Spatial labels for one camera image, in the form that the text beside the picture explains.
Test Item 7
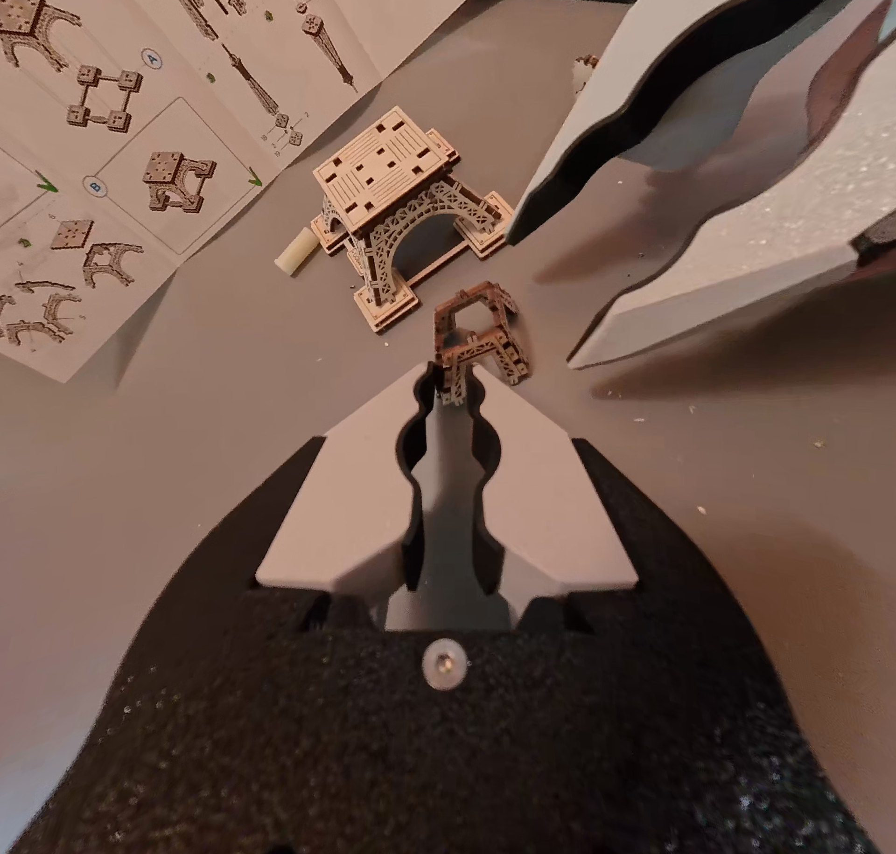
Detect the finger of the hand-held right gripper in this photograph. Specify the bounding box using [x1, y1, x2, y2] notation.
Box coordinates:
[567, 0, 896, 371]
[504, 0, 869, 248]

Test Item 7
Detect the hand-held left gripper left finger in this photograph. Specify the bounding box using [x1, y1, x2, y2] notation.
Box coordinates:
[254, 362, 446, 624]

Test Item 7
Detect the wooden tower base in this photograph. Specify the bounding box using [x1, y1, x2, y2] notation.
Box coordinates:
[308, 105, 517, 335]

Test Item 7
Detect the small wooden tower midsection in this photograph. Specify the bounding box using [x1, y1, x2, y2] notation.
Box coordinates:
[433, 282, 533, 407]

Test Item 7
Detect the tower instruction sheet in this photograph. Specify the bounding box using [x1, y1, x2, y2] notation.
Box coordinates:
[0, 0, 506, 385]

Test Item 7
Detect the pale wax stick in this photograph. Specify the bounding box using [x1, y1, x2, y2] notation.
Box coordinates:
[274, 228, 323, 278]

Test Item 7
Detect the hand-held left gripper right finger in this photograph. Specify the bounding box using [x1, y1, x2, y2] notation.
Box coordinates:
[458, 364, 641, 624]

